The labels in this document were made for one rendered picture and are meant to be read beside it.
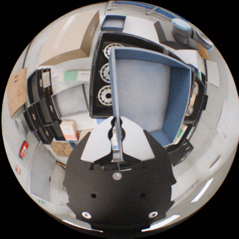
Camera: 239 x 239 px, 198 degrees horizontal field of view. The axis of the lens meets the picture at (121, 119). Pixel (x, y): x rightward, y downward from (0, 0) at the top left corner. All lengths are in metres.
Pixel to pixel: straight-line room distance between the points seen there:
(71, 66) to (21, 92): 2.08
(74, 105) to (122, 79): 0.49
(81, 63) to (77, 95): 0.23
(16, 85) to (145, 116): 2.59
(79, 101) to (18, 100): 2.13
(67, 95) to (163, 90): 0.57
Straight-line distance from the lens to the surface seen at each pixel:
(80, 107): 0.60
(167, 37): 0.70
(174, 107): 0.21
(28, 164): 2.74
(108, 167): 1.81
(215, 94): 3.56
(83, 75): 0.49
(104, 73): 0.37
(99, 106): 0.44
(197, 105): 0.89
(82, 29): 0.46
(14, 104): 2.43
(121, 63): 0.16
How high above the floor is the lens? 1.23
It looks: 57 degrees down
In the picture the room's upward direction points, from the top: 162 degrees clockwise
